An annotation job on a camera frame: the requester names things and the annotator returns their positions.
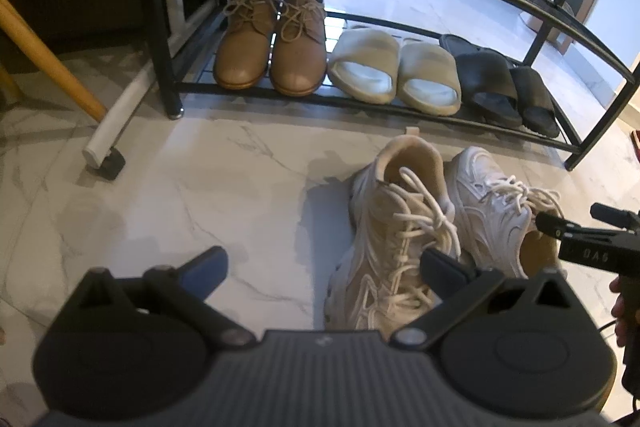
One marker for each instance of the person's right hand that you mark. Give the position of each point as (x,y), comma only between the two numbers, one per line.
(630,317)

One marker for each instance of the black slide sandal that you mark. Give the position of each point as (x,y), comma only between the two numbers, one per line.
(487,82)
(535,99)

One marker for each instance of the tan lace-up shoe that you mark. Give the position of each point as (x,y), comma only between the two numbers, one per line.
(242,52)
(297,62)

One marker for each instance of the black metal shoe rack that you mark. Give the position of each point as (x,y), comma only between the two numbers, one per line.
(160,32)

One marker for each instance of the white sneaker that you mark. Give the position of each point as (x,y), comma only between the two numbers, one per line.
(380,232)
(490,207)

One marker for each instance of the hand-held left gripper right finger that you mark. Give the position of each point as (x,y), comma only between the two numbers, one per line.
(442,274)

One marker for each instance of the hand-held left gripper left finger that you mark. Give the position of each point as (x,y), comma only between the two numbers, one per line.
(207,272)

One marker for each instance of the cream slide sandal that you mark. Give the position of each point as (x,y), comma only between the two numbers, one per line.
(427,67)
(367,52)

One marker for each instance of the white chair leg with caster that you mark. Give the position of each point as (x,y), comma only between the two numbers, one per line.
(130,102)

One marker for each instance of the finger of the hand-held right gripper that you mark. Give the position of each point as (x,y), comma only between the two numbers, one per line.
(555,226)
(612,217)

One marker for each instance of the wooden chair leg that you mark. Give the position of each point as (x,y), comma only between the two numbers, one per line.
(45,57)

